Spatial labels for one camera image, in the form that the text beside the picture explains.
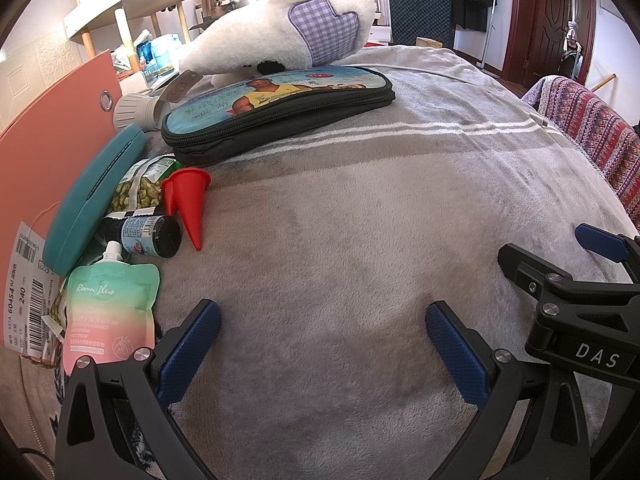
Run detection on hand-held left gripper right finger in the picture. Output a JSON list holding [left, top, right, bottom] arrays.
[[425, 301, 597, 480]]

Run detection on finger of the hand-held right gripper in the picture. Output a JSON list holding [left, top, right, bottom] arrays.
[[575, 222, 640, 283], [498, 242, 640, 333]]

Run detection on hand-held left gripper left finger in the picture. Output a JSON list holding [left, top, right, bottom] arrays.
[[55, 299, 222, 480]]

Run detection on pastel spouted pouch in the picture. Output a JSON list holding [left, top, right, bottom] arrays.
[[62, 241, 161, 376]]

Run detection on teal glasses case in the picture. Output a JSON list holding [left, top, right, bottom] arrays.
[[41, 124, 147, 278]]

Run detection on white plush toy purple patch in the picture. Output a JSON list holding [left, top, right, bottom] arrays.
[[177, 0, 378, 88]]

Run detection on patterned woven cloth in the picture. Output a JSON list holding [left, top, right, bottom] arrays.
[[522, 75, 640, 221]]

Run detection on dark bottle blue label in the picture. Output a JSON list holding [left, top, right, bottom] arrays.
[[97, 214, 182, 259]]

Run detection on large red plastic cone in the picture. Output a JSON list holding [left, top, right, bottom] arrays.
[[170, 167, 211, 252]]

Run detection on small red plastic cone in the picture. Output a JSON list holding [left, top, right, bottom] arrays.
[[161, 176, 180, 216]]

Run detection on grey striped blanket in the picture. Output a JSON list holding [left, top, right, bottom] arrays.
[[55, 45, 640, 480]]

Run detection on brown wooden door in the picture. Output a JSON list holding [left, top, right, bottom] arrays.
[[502, 0, 598, 86]]

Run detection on grey ribbed bottle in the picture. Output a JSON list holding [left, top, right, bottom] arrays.
[[113, 89, 173, 132]]

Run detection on black printed pencil case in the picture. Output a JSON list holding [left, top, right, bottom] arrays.
[[161, 66, 397, 167]]

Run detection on brown plush toy tag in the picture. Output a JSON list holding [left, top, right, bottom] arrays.
[[167, 71, 202, 104]]

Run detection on dark green quilted panel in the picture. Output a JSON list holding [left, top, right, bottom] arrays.
[[386, 0, 456, 47]]

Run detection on wooden shelf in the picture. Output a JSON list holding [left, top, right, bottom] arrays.
[[64, 0, 193, 73]]

